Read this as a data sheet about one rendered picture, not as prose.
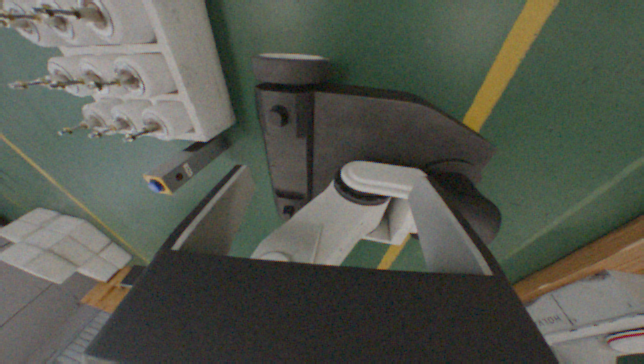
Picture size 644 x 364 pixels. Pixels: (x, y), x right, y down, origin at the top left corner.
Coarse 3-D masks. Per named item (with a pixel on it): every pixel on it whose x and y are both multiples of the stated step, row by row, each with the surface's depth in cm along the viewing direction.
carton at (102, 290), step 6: (102, 282) 253; (96, 288) 246; (102, 288) 248; (108, 288) 249; (114, 288) 256; (90, 294) 240; (96, 294) 241; (102, 294) 242; (108, 294) 249; (84, 300) 233; (90, 300) 234; (96, 300) 235; (102, 300) 242; (96, 306) 235
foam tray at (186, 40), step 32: (160, 0) 36; (192, 0) 43; (160, 32) 38; (192, 32) 45; (192, 64) 46; (96, 96) 52; (128, 96) 50; (160, 96) 48; (192, 96) 48; (224, 96) 60; (192, 128) 57; (224, 128) 63
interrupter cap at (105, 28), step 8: (80, 0) 30; (88, 0) 30; (96, 0) 29; (96, 8) 30; (104, 8) 30; (104, 16) 31; (88, 24) 32; (96, 24) 32; (104, 24) 32; (112, 24) 32; (96, 32) 33; (104, 32) 33; (112, 32) 33
